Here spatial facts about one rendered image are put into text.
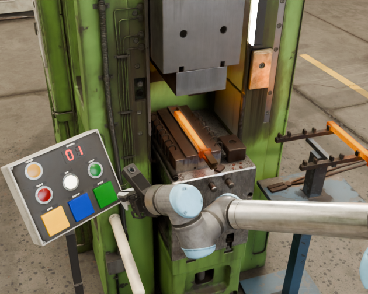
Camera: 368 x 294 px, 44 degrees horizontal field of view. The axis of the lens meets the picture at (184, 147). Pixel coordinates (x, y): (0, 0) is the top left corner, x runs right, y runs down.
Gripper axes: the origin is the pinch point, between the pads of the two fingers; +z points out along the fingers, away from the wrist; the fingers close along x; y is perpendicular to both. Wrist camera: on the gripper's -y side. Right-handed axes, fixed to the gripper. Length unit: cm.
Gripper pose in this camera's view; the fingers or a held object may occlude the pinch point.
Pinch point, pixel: (120, 192)
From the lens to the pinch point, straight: 154.8
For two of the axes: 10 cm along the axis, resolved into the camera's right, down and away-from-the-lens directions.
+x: 7.1, -3.7, 5.9
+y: 3.4, 9.2, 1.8
